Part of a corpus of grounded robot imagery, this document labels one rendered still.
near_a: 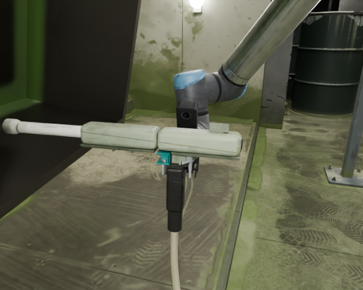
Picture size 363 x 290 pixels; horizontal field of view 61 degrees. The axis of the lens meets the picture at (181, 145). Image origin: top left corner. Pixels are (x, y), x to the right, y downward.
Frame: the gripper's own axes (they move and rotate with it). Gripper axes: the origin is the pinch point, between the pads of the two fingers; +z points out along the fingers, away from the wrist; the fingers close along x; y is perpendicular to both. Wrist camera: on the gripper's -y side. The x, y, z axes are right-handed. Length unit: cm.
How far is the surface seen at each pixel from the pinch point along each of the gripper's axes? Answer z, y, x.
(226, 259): -34, 44, -13
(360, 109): -105, -2, -72
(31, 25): -36, -26, 53
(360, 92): -105, -9, -70
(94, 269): -23, 47, 27
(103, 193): -68, 42, 43
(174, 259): -0.7, 22.9, -1.0
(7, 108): -26, -1, 56
